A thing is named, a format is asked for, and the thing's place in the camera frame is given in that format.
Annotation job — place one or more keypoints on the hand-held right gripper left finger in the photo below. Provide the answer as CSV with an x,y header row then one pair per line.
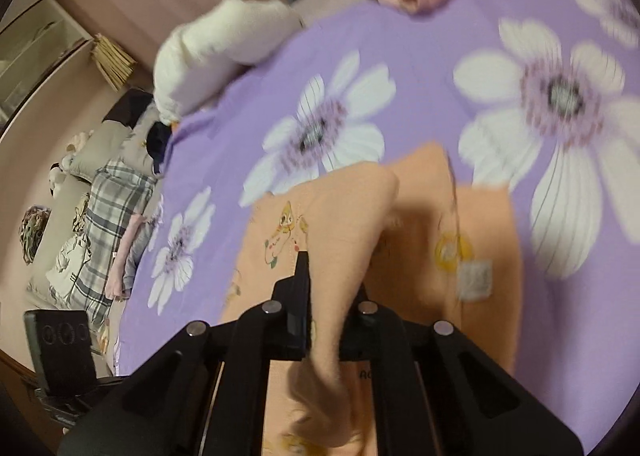
x,y
295,316

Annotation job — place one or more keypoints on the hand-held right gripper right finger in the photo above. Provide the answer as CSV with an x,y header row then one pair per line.
x,y
385,341

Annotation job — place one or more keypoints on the orange cartoon print shirt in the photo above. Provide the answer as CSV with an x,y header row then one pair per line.
x,y
330,216

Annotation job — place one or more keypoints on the grey cloth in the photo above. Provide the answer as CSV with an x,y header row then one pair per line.
x,y
139,246

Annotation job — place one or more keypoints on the light pink cloth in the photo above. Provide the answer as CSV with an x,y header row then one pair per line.
x,y
116,271

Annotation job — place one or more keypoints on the grey plaid pillow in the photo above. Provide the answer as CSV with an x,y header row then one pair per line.
x,y
115,196

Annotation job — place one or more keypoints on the dark navy cloth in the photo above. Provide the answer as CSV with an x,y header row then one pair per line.
x,y
159,140

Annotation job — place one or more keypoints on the white cartoon print cushion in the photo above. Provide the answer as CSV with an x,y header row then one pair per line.
x,y
70,256

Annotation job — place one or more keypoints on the black chair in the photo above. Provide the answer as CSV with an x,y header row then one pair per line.
x,y
60,351

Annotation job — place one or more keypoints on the beige pillow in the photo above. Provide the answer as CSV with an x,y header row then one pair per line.
x,y
100,145

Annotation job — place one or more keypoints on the small plush toys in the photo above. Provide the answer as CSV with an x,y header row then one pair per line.
x,y
57,175

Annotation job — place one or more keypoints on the multicolour knitted item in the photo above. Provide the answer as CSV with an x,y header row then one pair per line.
x,y
32,231

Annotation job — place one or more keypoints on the purple floral bedsheet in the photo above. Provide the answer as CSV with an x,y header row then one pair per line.
x,y
430,50

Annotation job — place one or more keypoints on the white shelf unit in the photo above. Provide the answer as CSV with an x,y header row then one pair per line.
x,y
30,55

